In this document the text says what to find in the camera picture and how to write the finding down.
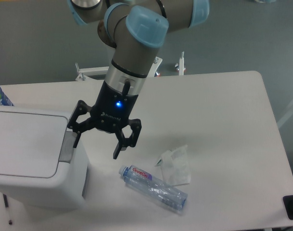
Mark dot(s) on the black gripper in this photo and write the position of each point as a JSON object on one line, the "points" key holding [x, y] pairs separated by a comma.
{"points": [[115, 113]]}

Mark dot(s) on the white push-lid trash can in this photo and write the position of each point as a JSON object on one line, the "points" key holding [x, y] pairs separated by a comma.
{"points": [[40, 163]]}

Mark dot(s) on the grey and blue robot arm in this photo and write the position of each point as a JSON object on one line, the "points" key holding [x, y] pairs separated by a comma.
{"points": [[136, 30]]}

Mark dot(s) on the clear plastic water bottle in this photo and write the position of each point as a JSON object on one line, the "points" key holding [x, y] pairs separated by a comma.
{"points": [[153, 187]]}

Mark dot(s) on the clear crumpled plastic bag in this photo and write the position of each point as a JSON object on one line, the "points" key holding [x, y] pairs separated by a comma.
{"points": [[174, 166]]}

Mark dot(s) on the white stand leg with foot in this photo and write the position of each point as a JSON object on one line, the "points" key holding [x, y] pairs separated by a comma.
{"points": [[180, 66]]}

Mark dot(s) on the black pen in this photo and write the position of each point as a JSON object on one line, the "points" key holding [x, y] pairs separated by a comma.
{"points": [[6, 204]]}

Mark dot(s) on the black device at table edge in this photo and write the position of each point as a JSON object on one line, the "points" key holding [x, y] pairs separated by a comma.
{"points": [[288, 203]]}

